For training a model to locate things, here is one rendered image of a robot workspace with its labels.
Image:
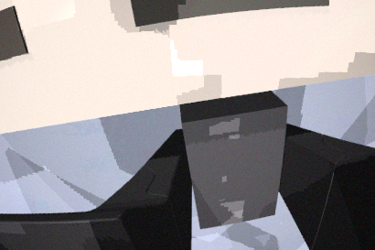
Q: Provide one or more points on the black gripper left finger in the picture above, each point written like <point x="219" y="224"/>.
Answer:
<point x="152" y="211"/>

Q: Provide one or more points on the black two-prong plug charger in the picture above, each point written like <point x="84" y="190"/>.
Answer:
<point x="235" y="148"/>

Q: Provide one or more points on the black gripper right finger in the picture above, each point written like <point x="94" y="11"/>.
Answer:
<point x="328" y="185"/>

